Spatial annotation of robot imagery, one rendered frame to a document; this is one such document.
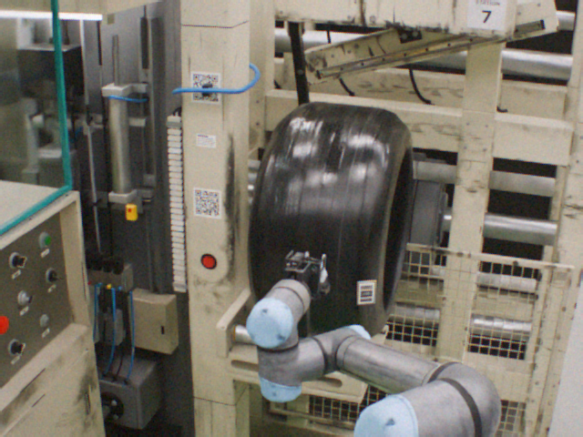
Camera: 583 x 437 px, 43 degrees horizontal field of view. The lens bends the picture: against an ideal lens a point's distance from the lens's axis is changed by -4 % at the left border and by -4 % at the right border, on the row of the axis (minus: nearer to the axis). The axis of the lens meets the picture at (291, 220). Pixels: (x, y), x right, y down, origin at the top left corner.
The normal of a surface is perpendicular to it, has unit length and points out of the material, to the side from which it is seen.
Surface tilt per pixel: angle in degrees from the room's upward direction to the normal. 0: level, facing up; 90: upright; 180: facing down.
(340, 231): 70
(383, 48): 90
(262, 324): 84
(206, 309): 90
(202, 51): 90
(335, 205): 59
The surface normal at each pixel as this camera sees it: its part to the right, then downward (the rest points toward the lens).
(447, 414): 0.32, -0.51
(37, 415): 0.96, 0.13
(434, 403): 0.17, -0.77
